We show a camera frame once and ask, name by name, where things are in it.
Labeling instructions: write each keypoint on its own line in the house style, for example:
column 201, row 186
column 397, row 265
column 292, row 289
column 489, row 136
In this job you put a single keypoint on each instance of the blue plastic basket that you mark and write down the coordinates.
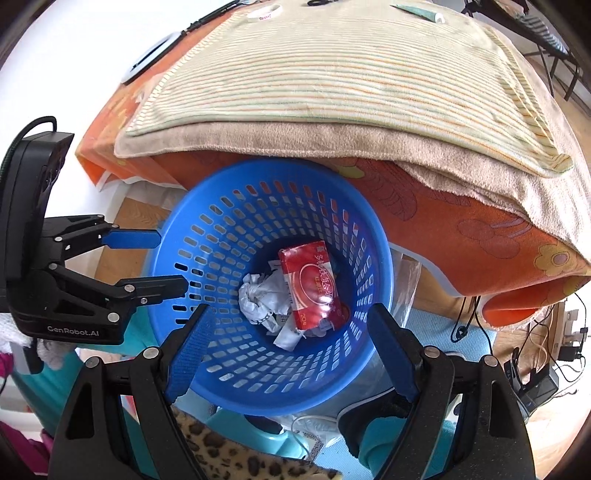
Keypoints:
column 221, row 221

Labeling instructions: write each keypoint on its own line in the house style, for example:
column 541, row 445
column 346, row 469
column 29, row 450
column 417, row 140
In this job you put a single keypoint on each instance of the yellow striped towel blanket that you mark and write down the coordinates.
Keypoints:
column 346, row 74

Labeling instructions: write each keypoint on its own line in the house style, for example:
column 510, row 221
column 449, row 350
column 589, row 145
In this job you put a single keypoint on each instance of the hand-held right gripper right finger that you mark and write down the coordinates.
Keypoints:
column 392, row 350

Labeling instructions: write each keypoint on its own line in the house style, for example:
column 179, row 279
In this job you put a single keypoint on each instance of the light blue mat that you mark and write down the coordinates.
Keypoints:
column 438, row 332

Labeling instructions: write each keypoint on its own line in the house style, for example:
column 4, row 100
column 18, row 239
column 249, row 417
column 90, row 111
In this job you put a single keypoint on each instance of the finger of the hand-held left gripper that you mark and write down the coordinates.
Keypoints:
column 157, row 287
column 134, row 239

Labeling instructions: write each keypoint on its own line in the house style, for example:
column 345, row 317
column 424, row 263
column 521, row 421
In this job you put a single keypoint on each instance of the red box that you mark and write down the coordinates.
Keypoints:
column 314, row 286

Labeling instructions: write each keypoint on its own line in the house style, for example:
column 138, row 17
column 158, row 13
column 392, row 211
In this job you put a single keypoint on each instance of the leopard print cloth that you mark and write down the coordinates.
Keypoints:
column 231, row 452

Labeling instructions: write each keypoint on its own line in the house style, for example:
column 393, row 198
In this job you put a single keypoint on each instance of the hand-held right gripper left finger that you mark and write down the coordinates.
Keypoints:
column 189, row 350

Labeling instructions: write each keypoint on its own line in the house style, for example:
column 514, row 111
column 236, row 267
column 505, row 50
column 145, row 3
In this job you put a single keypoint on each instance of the black device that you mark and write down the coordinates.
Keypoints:
column 535, row 383

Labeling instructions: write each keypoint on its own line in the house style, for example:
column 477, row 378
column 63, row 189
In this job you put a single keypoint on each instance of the white plastic bag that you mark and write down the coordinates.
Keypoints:
column 295, row 336

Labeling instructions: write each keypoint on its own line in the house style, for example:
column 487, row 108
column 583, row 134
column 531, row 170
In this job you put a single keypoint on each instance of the orange floral bedsheet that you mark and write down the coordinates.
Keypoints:
column 452, row 217

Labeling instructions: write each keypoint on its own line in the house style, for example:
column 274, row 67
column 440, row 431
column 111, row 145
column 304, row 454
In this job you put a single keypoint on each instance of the clear plastic bag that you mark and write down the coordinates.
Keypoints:
column 408, row 281

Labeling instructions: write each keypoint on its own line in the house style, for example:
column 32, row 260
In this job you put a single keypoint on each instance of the white wristband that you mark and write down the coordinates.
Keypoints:
column 264, row 12

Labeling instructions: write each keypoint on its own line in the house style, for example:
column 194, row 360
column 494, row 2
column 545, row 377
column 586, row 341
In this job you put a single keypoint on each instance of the black folding chair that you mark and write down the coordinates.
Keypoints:
column 554, row 60

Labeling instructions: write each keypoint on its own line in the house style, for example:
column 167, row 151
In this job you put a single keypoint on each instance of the beige towel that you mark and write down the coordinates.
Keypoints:
column 286, row 138

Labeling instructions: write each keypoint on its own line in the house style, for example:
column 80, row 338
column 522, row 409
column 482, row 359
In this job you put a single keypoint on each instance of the striped garment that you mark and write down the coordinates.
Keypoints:
column 542, row 32

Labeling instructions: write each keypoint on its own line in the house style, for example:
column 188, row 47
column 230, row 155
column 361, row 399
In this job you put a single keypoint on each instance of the white paper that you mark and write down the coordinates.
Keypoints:
column 261, row 300

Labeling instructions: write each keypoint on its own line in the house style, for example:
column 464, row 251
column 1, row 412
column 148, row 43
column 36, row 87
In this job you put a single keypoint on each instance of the green tube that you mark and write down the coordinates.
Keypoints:
column 418, row 13

